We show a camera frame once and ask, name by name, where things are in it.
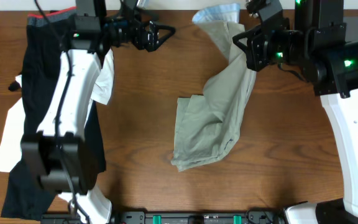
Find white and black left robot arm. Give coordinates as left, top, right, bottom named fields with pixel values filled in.
left=21, top=16, right=176, bottom=223

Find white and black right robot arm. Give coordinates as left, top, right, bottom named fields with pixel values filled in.
left=233, top=17, right=358, bottom=223

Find khaki green shorts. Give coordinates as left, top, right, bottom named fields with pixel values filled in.
left=171, top=3, right=257, bottom=172

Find white garment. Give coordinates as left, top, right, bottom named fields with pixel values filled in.
left=0, top=50, right=114, bottom=172

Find black pants with red waistband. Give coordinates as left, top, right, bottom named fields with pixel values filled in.
left=0, top=6, right=107, bottom=221

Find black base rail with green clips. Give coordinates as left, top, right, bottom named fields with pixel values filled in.
left=40, top=210, right=285, bottom=224

